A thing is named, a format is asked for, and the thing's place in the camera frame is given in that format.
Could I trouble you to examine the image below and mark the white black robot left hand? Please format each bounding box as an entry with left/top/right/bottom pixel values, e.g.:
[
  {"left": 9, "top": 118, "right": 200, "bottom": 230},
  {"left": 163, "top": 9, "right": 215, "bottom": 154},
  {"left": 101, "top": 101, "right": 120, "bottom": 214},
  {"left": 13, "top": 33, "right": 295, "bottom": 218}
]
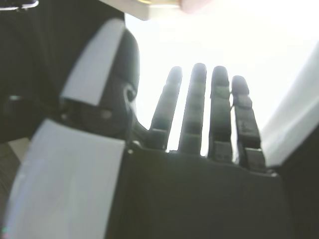
[{"left": 0, "top": 18, "right": 293, "bottom": 239}]

